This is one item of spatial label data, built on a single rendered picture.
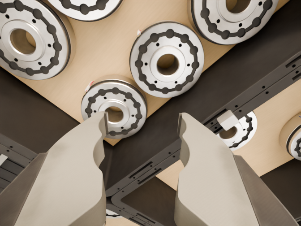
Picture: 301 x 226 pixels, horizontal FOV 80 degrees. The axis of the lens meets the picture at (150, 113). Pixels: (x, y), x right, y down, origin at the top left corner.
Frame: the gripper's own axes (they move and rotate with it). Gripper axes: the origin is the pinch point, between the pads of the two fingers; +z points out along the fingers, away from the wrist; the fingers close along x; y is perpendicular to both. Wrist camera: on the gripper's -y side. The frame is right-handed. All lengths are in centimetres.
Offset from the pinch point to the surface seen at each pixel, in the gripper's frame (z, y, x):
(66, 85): 16.6, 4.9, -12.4
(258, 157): 17.6, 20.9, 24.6
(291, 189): 12.5, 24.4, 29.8
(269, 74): 7.3, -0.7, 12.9
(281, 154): 17.7, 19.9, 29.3
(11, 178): 16.2, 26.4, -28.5
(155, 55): 13.3, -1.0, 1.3
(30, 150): 6.6, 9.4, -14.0
